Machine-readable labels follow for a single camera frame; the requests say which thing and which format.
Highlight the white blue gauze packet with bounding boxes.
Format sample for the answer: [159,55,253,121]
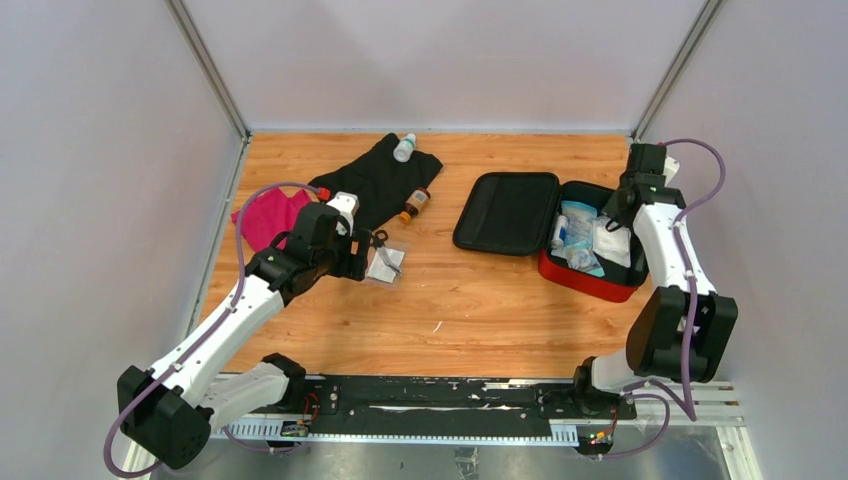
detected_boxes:
[591,216,631,268]

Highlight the light blue wipes packet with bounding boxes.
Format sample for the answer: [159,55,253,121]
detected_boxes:
[561,200,597,247]

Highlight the brown bottle orange cap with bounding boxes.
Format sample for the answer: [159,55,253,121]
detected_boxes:
[399,188,431,225]

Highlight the teal header cotton ball bag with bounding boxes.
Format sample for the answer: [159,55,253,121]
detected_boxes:
[564,241,605,278]

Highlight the small white blue bottle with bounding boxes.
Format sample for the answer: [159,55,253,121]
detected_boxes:
[550,214,569,250]

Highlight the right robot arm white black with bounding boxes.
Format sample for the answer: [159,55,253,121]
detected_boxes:
[570,139,738,420]

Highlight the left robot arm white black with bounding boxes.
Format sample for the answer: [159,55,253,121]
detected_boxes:
[110,193,370,470]

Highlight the red black medicine kit case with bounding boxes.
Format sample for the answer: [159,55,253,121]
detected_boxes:
[452,172,649,303]

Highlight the clear bag white gauze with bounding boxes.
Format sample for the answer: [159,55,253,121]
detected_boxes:
[362,241,409,289]

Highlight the pink cloth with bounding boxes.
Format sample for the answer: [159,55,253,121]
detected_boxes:
[241,188,312,251]

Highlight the black cloth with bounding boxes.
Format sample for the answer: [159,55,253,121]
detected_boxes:
[309,133,443,230]

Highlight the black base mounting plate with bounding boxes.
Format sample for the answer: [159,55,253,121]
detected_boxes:
[263,375,636,440]

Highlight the black handled scissors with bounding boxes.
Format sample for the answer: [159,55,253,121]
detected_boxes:
[371,230,402,276]

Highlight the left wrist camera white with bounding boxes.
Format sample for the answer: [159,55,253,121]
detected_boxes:
[318,192,359,237]

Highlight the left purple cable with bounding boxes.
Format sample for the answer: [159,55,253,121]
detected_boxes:
[102,182,323,478]

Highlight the aluminium frame rail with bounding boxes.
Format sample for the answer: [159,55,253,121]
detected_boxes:
[119,370,750,480]

